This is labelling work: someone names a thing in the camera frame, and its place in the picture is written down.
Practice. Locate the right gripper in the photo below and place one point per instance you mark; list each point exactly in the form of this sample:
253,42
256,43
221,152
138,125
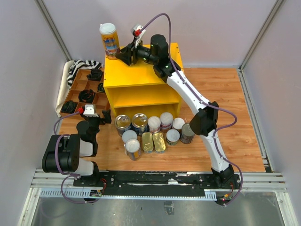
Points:
125,54

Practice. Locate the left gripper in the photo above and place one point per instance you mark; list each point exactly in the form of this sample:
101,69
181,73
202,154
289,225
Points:
106,114

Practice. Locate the yellow shelf cabinet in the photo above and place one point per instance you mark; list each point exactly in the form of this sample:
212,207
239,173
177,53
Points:
137,89

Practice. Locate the blue yellow can white lid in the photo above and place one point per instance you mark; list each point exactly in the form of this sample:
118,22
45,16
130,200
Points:
133,149

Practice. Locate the red white can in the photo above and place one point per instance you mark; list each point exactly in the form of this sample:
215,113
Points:
154,124
166,119

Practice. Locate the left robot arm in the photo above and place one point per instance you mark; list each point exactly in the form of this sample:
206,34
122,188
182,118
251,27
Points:
65,153

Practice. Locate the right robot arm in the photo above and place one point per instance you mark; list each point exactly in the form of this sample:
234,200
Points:
204,122

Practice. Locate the rolled black belt middle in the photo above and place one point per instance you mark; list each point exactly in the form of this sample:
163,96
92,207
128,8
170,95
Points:
86,96

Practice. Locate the rolled black belt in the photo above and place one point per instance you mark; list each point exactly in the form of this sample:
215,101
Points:
95,74
86,96

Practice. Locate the rolled green belt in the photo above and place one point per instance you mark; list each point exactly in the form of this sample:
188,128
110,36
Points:
100,88

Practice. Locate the wooden divided tray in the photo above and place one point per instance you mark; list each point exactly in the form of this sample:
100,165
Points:
81,83

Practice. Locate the rolled black belt top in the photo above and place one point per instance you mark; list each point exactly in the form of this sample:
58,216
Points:
95,74

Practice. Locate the rolled dark belt bottom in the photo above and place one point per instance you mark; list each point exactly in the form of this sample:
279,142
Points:
69,107

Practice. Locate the striped cloth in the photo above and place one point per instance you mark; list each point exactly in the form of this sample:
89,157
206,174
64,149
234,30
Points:
81,64

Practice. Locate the gold rectangular tin left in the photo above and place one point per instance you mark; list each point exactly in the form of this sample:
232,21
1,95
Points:
147,142

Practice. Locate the gold rectangular tin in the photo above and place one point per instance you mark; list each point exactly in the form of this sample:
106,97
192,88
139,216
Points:
147,142
159,142

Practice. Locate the gold rectangular tin right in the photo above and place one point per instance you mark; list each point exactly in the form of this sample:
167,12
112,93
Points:
159,142

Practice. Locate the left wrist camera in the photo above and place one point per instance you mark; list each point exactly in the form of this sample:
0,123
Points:
88,110

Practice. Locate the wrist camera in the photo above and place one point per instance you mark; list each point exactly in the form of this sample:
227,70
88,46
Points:
138,34
88,110

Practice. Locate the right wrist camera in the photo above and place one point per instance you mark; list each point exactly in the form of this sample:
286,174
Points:
138,34

